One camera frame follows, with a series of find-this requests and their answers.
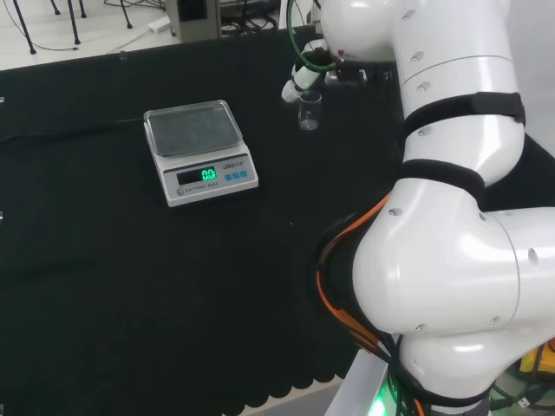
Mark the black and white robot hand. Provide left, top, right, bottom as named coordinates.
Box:
left=280, top=36, right=394, bottom=106

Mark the small clear glass beaker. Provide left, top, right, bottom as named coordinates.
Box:
left=297, top=92, right=323, bottom=133

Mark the grey metal cabinet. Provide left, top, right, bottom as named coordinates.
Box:
left=165, top=0, right=223, bottom=44

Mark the white electronic balance steel pan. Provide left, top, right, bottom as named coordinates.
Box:
left=142, top=99, right=260, bottom=209

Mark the black bench cloth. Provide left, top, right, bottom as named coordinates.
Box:
left=0, top=24, right=555, bottom=416

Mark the black tripod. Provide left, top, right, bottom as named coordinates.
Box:
left=0, top=0, right=84, bottom=55

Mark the yellow stop button box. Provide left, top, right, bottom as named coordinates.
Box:
left=519, top=336, right=555, bottom=379

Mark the green robot cable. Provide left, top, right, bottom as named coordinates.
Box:
left=287, top=0, right=338, bottom=73

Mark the orange robot cable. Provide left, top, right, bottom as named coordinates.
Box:
left=316, top=193, right=429, bottom=416

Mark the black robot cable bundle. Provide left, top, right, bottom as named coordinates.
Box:
left=308, top=211, right=434, bottom=416

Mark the black balance power cable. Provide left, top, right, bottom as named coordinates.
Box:
left=0, top=117, right=149, bottom=145

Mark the thin black floor cable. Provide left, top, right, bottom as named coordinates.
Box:
left=30, top=25, right=151, bottom=53

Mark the grey metal base plate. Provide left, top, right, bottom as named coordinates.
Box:
left=328, top=346, right=390, bottom=416

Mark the black plug cable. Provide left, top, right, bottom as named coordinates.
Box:
left=492, top=383, right=533, bottom=409

